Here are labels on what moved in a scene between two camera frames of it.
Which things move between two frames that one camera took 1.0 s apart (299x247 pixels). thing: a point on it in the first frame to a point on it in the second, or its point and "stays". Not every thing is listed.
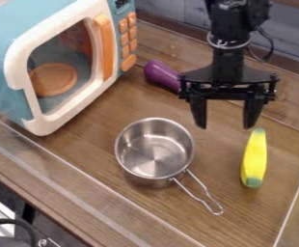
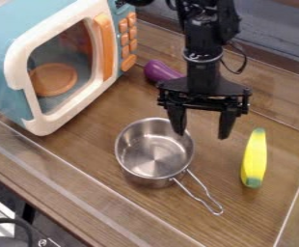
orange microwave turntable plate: [54, 79] stays
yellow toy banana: [254, 159] stays
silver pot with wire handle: [154, 150] stays
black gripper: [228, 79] to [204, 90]
